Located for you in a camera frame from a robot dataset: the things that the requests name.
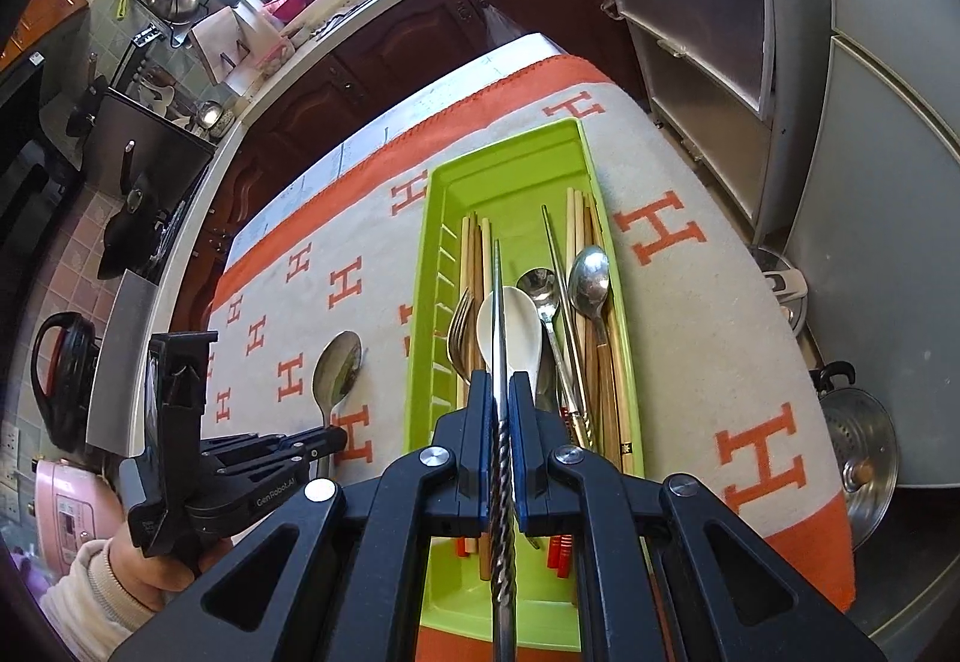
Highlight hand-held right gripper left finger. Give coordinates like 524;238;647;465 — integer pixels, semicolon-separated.
112;369;500;662

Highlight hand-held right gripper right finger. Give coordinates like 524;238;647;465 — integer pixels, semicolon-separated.
508;369;886;662

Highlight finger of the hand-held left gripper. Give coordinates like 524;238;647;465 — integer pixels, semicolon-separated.
216;441;348;484
201;426;350;458

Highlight steel spoon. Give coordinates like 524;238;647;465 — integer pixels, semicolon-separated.
310;330;363;434
567;245;614;408
516;266;571;412

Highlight white ceramic spoon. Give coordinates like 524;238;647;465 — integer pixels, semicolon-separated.
476;285;542;387

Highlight pile of wooden chopsticks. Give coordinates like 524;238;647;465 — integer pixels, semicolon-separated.
456;186;640;579

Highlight green plastic utensil tray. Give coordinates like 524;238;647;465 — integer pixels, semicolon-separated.
403;117;646;654

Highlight person's left forearm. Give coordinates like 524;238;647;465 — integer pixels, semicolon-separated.
37;538;162;652

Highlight person's left hand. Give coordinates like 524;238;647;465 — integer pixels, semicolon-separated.
105;534;233;614

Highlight pink rice cooker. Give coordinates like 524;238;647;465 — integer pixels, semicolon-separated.
34;458;127;584

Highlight steel splash panel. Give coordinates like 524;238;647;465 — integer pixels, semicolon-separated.
85;268;161;455

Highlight black pressure cooker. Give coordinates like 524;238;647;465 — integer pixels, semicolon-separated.
30;311;102;457

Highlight orange patterned blanket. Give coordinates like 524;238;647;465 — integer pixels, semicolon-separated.
202;53;856;614

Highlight black gas stove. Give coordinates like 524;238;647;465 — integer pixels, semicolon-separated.
139;197;192;281

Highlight black wok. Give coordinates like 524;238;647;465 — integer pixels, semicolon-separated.
96;141;188;281

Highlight black splash guard panel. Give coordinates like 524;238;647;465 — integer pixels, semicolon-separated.
79;88;218;217

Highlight black range hood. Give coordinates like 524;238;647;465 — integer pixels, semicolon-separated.
0;58;57;303

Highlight brown wooden kitchen cabinets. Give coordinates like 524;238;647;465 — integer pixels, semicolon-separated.
171;0;653;326

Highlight black frying pan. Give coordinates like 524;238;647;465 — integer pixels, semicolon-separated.
66;53;107;139

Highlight clear plastic bag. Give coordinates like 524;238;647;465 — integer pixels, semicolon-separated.
480;0;530;47

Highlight white cutting board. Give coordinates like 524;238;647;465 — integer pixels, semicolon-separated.
190;4;252;88

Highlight grey refrigerator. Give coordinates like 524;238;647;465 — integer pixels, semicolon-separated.
750;0;960;640

